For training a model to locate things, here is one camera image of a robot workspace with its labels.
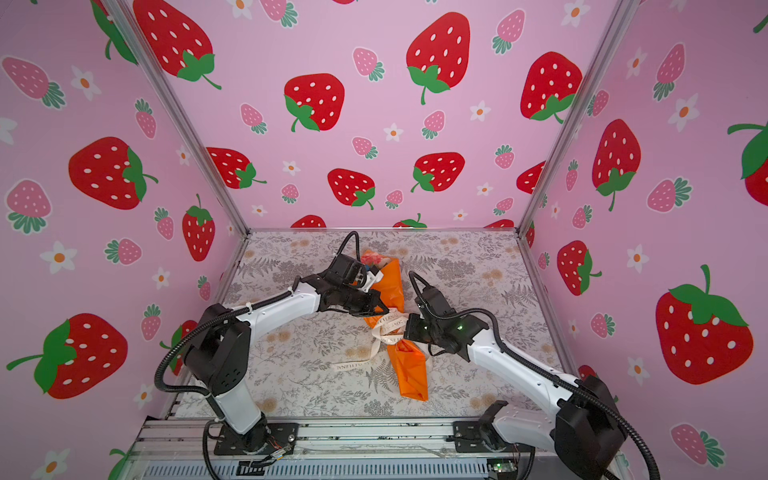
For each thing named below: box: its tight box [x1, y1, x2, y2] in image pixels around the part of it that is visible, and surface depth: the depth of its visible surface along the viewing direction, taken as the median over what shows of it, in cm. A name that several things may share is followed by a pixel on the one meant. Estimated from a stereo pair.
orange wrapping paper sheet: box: [364, 257, 429, 401], surface depth 83 cm
